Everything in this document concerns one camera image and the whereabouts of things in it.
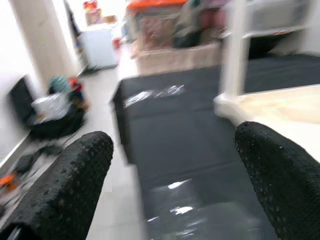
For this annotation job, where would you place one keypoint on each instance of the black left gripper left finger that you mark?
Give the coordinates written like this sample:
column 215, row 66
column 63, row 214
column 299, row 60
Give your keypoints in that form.
column 65, row 185

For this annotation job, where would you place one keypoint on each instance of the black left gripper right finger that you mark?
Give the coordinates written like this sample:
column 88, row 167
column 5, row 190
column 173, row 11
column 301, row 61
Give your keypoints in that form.
column 285, row 180

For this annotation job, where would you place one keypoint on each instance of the white plastic table leg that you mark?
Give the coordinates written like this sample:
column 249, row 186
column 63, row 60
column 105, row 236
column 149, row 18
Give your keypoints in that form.
column 233, row 50

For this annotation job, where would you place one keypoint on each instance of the black router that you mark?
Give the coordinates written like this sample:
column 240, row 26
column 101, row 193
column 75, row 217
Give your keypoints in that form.
column 50, row 150

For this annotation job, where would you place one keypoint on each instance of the black power adapter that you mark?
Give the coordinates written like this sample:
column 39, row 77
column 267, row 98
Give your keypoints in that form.
column 26, row 162

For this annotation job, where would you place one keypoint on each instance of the orange black battery charger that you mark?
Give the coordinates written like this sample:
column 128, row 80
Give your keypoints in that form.
column 7, row 181

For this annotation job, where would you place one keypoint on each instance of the white plastic table top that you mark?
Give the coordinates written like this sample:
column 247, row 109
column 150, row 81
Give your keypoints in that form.
column 275, row 107

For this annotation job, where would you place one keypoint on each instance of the clear plastic bag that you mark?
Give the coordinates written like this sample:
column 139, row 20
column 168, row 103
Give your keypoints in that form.
column 50, row 106

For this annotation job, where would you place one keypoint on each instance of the black flat bag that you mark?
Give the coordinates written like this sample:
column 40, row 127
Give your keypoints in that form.
column 18, row 102

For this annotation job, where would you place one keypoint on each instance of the red cloth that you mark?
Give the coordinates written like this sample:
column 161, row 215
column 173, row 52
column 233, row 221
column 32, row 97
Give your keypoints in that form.
column 76, row 85

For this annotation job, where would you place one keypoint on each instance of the teal cloth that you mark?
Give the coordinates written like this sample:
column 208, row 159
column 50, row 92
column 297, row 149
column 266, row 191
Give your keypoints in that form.
column 58, row 83

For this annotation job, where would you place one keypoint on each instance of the black stand base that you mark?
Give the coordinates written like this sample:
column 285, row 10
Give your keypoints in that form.
column 88, row 70

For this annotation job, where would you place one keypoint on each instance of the black tablecloth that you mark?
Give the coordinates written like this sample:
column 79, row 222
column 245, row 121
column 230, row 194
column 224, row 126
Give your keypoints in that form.
column 175, row 140

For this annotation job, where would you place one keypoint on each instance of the clear tape strip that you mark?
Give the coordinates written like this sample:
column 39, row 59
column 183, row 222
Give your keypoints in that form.
column 152, row 95

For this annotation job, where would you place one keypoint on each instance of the large black round bowl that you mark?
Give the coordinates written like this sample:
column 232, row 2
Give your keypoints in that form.
column 272, row 47

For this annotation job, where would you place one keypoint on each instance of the white appliance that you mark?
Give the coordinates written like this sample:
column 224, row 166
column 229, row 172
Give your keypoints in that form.
column 100, row 48

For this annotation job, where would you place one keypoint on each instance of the small red bucket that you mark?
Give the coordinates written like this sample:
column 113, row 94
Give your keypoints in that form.
column 116, row 43

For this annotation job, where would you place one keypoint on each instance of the hanging dark clothes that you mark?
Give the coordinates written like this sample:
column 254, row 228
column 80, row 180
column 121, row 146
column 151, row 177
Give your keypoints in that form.
column 74, row 27

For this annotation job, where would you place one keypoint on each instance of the beige woven mat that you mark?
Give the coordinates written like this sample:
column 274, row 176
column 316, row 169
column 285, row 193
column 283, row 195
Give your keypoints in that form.
column 175, row 58

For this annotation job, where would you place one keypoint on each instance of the clear plastic storage box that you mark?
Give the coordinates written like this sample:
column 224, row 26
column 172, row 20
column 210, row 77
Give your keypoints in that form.
column 275, row 15

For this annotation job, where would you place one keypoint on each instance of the brown cardboard box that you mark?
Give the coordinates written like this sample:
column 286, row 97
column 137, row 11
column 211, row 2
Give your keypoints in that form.
column 110, row 19

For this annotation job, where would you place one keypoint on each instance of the red patterned box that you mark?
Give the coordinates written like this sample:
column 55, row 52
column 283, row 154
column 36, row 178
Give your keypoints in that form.
column 156, row 32

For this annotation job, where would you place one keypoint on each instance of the orange rimmed large container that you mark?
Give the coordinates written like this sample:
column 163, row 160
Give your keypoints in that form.
column 155, row 5

